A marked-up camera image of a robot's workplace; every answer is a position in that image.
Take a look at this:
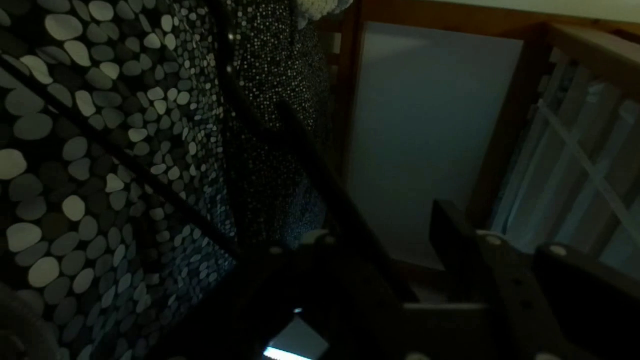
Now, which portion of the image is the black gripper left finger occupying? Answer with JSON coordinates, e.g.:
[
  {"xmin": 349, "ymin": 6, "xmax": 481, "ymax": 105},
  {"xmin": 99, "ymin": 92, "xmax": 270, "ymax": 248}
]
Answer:
[{"xmin": 219, "ymin": 229, "xmax": 407, "ymax": 360}]

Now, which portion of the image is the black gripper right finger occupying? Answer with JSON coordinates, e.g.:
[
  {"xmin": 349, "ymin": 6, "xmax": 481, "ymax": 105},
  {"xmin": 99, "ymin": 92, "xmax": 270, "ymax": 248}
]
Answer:
[{"xmin": 429, "ymin": 198, "xmax": 640, "ymax": 360}]

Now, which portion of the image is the black pebble pattern bedspread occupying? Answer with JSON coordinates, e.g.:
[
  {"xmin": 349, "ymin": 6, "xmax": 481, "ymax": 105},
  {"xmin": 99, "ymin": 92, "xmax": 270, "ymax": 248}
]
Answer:
[{"xmin": 0, "ymin": 0, "xmax": 243, "ymax": 360}]

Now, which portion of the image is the white wire shelf rack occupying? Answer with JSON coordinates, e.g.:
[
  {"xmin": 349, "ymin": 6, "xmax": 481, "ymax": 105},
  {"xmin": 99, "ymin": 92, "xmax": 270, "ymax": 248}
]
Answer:
[{"xmin": 489, "ymin": 49, "xmax": 640, "ymax": 283}]

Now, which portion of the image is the wooden bunk bed frame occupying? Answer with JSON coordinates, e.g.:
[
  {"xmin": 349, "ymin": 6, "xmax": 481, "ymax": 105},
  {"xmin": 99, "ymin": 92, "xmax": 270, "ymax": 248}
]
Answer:
[{"xmin": 329, "ymin": 0, "xmax": 640, "ymax": 229}]

